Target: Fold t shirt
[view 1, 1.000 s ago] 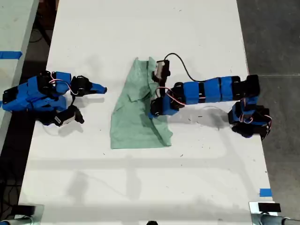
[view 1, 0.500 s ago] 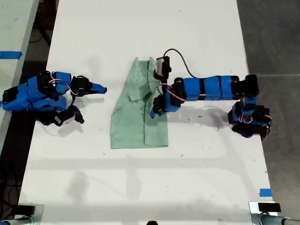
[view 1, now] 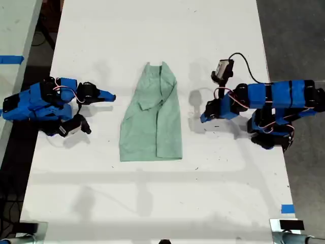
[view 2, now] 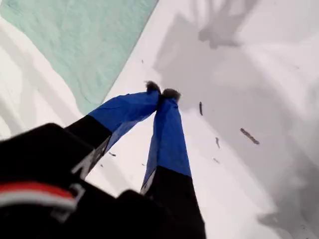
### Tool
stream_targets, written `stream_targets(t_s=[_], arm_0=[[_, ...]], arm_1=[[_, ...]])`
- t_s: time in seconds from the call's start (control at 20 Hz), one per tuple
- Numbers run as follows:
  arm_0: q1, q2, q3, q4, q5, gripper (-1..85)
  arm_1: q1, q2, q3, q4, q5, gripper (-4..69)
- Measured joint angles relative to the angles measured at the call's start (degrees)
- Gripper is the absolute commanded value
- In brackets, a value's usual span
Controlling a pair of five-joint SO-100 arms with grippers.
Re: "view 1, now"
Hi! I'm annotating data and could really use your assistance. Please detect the grey side table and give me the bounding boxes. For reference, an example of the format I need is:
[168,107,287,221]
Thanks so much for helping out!
[0,0,44,163]

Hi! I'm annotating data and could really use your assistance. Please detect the grey table clamp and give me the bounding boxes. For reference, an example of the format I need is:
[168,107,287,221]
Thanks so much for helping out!
[268,218,325,244]
[0,220,49,244]

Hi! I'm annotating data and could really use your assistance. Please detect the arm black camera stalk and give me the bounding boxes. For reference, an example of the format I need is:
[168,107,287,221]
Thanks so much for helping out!
[217,80,229,99]

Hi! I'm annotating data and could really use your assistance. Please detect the short blue tape strip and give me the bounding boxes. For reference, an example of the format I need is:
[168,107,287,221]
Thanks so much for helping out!
[280,204,296,215]

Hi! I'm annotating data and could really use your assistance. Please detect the arm red white wire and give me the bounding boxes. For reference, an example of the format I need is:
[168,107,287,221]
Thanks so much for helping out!
[53,77,85,104]
[214,87,245,107]

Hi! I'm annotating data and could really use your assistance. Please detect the black floor cables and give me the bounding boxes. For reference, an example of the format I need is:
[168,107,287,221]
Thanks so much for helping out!
[0,195,25,241]

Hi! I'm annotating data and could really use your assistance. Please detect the long blue tape strip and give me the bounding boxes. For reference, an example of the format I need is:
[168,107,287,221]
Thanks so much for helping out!
[0,55,25,65]

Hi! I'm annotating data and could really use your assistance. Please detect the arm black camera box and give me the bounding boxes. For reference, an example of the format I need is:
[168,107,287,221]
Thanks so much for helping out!
[211,59,235,84]
[58,114,92,138]

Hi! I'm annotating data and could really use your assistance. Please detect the pale green t-shirt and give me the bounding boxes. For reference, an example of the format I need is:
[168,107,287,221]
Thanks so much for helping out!
[118,60,184,163]

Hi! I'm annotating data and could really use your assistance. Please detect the small black box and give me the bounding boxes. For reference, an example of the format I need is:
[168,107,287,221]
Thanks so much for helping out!
[279,220,305,231]
[18,222,39,234]

